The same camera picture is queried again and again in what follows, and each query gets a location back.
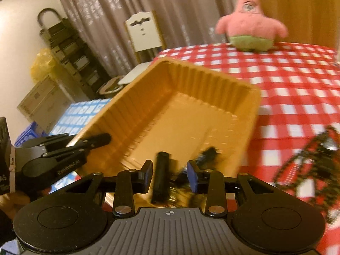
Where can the blue carton box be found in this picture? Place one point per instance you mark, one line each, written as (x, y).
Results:
(31, 132)

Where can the wooden door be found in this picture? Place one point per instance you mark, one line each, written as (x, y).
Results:
(308, 21)

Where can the white wooden chair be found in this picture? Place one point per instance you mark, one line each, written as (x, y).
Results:
(147, 42)

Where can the orange plastic tray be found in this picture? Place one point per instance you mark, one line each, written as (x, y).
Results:
(179, 108)

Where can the person's left hand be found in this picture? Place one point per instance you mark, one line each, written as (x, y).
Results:
(11, 203)

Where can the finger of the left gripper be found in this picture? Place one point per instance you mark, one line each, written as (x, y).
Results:
(50, 142)
(42, 166)

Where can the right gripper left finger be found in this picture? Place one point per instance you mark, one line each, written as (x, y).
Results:
(129, 183)

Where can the pink starfish plush toy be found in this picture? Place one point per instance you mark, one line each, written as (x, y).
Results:
(248, 29)

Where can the yellow plastic bag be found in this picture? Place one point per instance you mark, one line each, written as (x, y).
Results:
(43, 65)

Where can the black wrist watch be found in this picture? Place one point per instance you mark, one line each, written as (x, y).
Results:
(161, 185)

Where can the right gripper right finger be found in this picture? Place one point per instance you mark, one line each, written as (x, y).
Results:
(211, 183)

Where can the grey patterned curtain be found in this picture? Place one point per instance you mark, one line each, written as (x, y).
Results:
(105, 26)

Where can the beige foot basin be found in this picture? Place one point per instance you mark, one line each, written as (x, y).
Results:
(112, 87)

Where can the red white checkered tablecloth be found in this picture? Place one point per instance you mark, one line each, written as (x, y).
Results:
(299, 86)

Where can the black folding ladder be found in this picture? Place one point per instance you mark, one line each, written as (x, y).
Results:
(74, 54)

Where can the cardboard box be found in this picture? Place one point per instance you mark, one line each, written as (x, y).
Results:
(45, 104)

